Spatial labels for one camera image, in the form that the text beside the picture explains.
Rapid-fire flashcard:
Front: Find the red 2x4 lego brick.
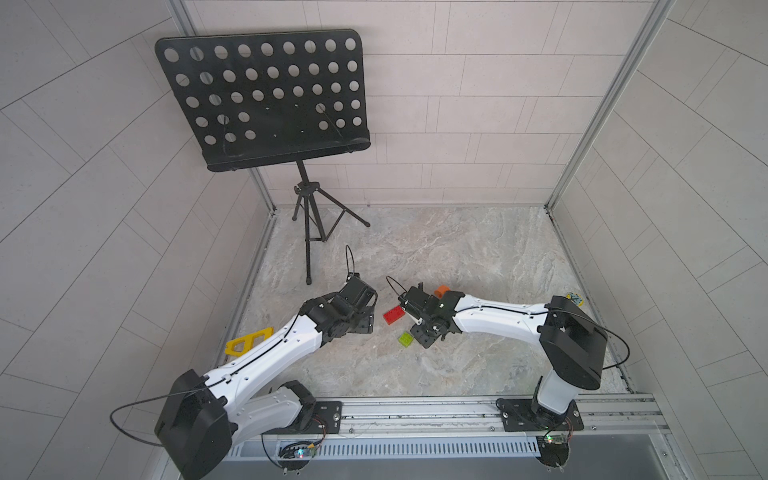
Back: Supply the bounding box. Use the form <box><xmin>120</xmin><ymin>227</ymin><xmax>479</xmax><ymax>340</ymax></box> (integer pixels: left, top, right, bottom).
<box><xmin>383</xmin><ymin>306</ymin><xmax>405</xmax><ymax>325</ymax></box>

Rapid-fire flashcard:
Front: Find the left controller circuit board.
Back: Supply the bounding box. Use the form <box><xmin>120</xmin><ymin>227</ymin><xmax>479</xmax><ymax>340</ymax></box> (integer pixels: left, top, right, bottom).
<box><xmin>277</xmin><ymin>441</ymin><xmax>318</xmax><ymax>471</ymax></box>

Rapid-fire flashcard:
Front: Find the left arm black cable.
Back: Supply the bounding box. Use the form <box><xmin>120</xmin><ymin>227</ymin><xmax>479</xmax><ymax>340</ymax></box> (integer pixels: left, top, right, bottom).
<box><xmin>109</xmin><ymin>383</ymin><xmax>211</xmax><ymax>448</ymax></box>

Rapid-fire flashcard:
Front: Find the small yellow toy piece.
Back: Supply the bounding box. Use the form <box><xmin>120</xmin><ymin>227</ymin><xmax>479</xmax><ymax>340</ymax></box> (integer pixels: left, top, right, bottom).
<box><xmin>566</xmin><ymin>292</ymin><xmax>584</xmax><ymax>307</ymax></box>

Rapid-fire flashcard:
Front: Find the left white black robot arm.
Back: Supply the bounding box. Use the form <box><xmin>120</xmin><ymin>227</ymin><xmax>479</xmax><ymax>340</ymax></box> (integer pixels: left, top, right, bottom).
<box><xmin>154</xmin><ymin>273</ymin><xmax>378</xmax><ymax>479</ymax></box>

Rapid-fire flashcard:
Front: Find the controller circuit board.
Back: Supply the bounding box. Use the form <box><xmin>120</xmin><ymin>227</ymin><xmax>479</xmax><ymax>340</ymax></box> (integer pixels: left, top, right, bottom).
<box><xmin>536</xmin><ymin>434</ymin><xmax>570</xmax><ymax>469</ymax></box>
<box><xmin>277</xmin><ymin>441</ymin><xmax>318</xmax><ymax>471</ymax></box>

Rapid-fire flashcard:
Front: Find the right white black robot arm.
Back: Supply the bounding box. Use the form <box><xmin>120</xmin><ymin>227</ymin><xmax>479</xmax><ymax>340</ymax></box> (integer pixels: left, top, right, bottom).
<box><xmin>398</xmin><ymin>286</ymin><xmax>608</xmax><ymax>428</ymax></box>

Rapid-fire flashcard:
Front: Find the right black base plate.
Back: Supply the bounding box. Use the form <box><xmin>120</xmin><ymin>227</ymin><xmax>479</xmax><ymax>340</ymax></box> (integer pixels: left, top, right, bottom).
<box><xmin>495</xmin><ymin>398</ymin><xmax>584</xmax><ymax>433</ymax></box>

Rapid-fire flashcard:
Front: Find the aluminium mounting rail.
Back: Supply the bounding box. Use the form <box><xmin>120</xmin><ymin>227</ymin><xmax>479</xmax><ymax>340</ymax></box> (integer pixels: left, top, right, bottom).
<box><xmin>167</xmin><ymin>392</ymin><xmax>670</xmax><ymax>445</ymax></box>

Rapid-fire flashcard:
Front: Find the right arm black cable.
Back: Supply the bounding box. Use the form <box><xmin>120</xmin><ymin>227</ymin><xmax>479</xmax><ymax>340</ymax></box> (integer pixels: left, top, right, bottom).
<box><xmin>575</xmin><ymin>311</ymin><xmax>632</xmax><ymax>371</ymax></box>

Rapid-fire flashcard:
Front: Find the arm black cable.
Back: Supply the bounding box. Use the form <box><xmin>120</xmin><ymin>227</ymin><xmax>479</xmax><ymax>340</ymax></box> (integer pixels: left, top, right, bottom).
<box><xmin>109</xmin><ymin>383</ymin><xmax>211</xmax><ymax>448</ymax></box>
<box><xmin>575</xmin><ymin>311</ymin><xmax>632</xmax><ymax>371</ymax></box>

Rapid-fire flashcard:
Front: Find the right controller circuit board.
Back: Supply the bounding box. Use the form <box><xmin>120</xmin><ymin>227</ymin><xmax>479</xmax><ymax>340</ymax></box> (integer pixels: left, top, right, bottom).
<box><xmin>536</xmin><ymin>434</ymin><xmax>570</xmax><ymax>469</ymax></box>

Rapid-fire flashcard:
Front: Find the black perforated music stand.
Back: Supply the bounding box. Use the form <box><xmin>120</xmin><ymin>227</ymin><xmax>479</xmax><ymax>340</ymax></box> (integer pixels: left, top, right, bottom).
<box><xmin>154</xmin><ymin>28</ymin><xmax>372</xmax><ymax>286</ymax></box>

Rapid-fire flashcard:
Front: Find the green 2x2 lego brick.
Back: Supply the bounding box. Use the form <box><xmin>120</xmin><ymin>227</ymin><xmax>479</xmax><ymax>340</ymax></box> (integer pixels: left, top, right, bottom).
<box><xmin>398</xmin><ymin>332</ymin><xmax>414</xmax><ymax>348</ymax></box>

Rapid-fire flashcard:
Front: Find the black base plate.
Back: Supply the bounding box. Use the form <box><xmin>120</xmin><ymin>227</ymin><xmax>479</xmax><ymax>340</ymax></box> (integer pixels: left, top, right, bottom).
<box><xmin>495</xmin><ymin>398</ymin><xmax>584</xmax><ymax>433</ymax></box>
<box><xmin>266</xmin><ymin>401</ymin><xmax>343</xmax><ymax>435</ymax></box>

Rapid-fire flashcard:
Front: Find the orange half-round lego piece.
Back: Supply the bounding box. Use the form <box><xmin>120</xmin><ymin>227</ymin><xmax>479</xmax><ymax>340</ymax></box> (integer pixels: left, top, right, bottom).
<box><xmin>434</xmin><ymin>285</ymin><xmax>450</xmax><ymax>298</ymax></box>

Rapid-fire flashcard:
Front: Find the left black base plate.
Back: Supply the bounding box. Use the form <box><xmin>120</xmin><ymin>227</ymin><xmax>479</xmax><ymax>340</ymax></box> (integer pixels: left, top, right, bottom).
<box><xmin>266</xmin><ymin>401</ymin><xmax>343</xmax><ymax>435</ymax></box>

